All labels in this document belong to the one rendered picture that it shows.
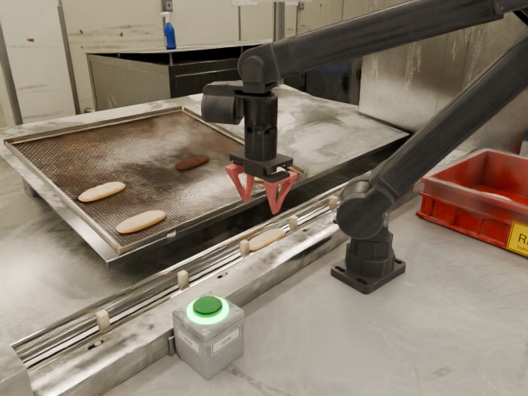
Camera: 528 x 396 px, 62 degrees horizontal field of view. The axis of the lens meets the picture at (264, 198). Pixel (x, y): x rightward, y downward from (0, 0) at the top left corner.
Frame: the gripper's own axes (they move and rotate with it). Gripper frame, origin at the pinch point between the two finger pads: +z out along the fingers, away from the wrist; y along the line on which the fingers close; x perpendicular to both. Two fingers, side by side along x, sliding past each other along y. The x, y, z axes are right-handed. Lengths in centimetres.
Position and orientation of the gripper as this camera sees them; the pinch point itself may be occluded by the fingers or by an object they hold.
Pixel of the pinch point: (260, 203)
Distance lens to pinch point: 80.9
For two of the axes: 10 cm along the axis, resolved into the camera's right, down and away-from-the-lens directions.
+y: 7.3, 2.9, -6.2
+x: 6.9, -2.9, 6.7
